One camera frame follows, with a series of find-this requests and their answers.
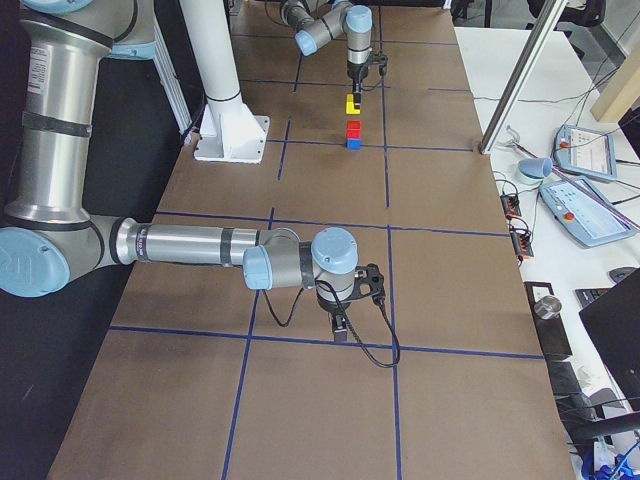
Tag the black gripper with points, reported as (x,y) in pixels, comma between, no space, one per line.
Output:
(357,76)
(333,312)

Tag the yellow wooden block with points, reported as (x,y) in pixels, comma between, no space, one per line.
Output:
(349,107)

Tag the red wooden block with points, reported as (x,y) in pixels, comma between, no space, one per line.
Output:
(353,129)

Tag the blue wooden block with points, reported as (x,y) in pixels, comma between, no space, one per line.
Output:
(353,144)

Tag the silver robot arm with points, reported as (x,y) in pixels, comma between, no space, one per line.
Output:
(131,161)
(316,23)

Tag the orange black power strip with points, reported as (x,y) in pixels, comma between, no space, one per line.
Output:
(521,241)
(511,205)

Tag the silver metal cup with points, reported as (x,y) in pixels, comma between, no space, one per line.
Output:
(547,307)

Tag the far teach pendant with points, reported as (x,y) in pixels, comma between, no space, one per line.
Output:
(586,152)

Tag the teach pendant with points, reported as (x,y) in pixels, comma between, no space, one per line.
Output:
(586,152)
(583,218)

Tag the near teach pendant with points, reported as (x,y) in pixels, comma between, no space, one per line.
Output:
(583,218)

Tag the black monitor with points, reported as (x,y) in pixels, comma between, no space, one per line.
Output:
(612,323)

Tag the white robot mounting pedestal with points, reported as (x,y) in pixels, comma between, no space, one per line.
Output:
(229,131)

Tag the aluminium frame post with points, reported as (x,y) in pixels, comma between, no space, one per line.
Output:
(545,24)

